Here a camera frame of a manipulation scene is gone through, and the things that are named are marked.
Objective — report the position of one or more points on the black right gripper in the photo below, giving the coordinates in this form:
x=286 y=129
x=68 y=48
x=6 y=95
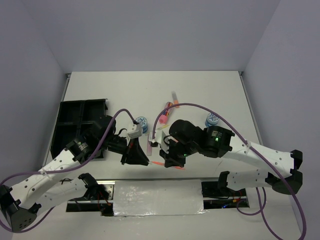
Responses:
x=169 y=159

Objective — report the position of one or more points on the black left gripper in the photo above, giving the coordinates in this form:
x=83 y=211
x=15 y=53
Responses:
x=134 y=154

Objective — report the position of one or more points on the right blue round tape container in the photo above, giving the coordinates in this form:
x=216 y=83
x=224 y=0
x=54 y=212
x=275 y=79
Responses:
x=211 y=120

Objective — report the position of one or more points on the left blue round tape container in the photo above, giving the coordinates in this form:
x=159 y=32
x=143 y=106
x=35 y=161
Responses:
x=143 y=122

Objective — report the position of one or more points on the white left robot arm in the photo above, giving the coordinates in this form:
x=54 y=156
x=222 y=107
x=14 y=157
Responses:
x=21 y=203

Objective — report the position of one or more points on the thin orange pen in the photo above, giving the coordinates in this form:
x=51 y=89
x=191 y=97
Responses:
x=163 y=165

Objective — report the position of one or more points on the black compartment organizer tray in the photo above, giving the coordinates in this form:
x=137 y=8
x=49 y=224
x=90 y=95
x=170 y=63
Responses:
x=74 y=117

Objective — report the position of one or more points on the pink marker tube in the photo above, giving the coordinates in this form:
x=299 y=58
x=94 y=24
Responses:
x=163 y=119

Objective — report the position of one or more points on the blue round tape container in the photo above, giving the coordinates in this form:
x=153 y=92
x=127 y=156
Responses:
x=143 y=122
x=211 y=120

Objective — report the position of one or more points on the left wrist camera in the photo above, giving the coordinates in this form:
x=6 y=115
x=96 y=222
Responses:
x=134 y=131

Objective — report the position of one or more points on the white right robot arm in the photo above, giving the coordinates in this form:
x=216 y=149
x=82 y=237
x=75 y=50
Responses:
x=272 y=168

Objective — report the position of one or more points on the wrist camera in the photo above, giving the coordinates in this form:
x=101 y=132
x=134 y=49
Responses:
x=156 y=139
x=134 y=131

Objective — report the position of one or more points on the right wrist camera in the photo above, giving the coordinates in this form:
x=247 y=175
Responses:
x=156 y=139

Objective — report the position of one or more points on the purple highlighter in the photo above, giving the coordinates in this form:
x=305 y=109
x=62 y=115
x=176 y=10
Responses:
x=148 y=147

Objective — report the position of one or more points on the orange capped highlighter far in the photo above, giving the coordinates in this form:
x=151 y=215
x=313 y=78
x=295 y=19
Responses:
x=174 y=99

